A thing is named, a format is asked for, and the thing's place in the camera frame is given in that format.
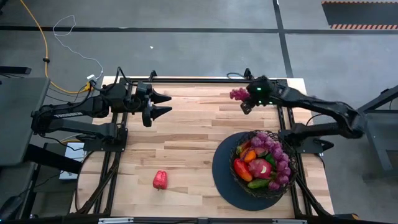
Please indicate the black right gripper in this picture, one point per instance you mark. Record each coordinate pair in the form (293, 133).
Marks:
(262, 91)

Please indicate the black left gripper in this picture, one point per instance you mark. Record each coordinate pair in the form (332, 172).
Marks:
(141, 99)

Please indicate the pink peach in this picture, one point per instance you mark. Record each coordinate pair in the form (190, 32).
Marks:
(261, 151)

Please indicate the orange fruit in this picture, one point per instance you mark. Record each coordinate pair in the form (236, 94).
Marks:
(250, 156)

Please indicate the large purple grape bunch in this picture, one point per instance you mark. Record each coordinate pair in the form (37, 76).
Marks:
(280, 155)

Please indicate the long red orange pepper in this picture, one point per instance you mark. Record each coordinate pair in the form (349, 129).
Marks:
(242, 169)

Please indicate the red bell pepper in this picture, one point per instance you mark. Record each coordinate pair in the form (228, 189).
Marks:
(160, 180)

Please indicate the green cucumber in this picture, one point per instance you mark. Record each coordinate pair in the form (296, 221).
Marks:
(258, 183)

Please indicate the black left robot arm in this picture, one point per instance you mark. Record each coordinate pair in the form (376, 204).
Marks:
(77, 110)

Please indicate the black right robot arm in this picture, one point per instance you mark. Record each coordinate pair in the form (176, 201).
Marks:
(326, 107)

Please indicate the yellow power plug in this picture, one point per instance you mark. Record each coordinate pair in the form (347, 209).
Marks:
(88, 86)

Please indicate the small white charger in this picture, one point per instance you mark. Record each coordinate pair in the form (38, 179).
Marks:
(91, 77)

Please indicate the white box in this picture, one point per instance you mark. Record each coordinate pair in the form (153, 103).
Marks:
(73, 155)

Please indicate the grey desk top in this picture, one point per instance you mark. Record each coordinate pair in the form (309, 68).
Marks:
(18, 121)

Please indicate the flat black bar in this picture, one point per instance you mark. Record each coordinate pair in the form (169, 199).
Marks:
(15, 70)

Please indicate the black mat with striped edge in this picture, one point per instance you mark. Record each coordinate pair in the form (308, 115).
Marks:
(360, 14)

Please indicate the black frame clamp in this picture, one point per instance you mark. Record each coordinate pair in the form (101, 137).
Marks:
(153, 74)
(247, 73)

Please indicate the black aluminium table frame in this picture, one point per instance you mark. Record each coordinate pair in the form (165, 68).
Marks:
(199, 80)

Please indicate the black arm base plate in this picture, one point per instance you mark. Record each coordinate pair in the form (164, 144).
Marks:
(314, 146)
(93, 144)

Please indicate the black side table frame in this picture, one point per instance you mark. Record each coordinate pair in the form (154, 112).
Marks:
(379, 130)

